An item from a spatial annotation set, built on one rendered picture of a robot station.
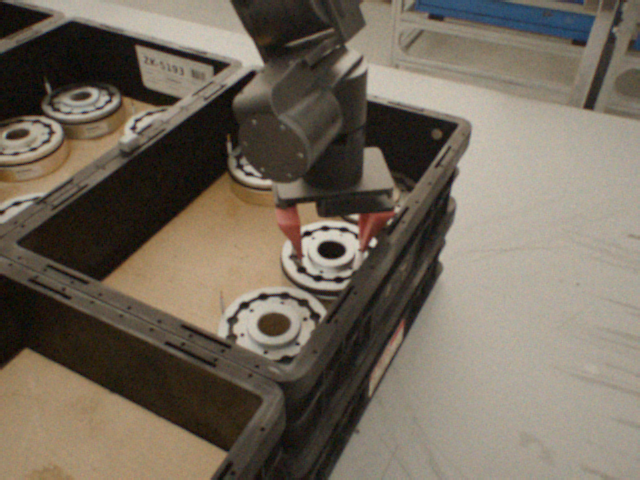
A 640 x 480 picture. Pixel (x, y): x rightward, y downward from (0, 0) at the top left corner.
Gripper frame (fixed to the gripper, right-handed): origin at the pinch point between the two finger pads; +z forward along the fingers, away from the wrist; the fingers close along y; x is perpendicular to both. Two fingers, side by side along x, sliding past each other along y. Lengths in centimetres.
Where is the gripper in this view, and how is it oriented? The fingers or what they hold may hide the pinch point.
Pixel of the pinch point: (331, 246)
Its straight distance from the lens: 61.7
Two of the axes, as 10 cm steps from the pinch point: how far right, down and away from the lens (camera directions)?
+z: 0.1, 7.5, 6.6
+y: 9.9, -1.1, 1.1
